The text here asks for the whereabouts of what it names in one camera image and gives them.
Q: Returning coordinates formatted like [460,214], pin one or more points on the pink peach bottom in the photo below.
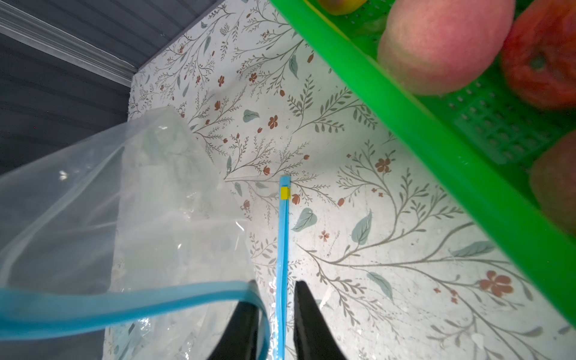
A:
[552,181]

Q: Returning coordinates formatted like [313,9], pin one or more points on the orange red peach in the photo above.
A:
[538,56]

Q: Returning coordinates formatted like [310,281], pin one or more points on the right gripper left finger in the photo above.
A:
[241,337]

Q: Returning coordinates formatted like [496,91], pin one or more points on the clear zip-top bag blue zipper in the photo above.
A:
[126,245]

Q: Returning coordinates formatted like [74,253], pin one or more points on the green plastic basket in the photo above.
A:
[480,142]

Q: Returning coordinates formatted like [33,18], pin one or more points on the pink peach with leaf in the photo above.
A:
[437,47]

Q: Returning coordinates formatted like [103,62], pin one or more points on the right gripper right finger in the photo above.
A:
[312,337]

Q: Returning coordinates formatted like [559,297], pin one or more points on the yellow peach left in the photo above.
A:
[341,7]

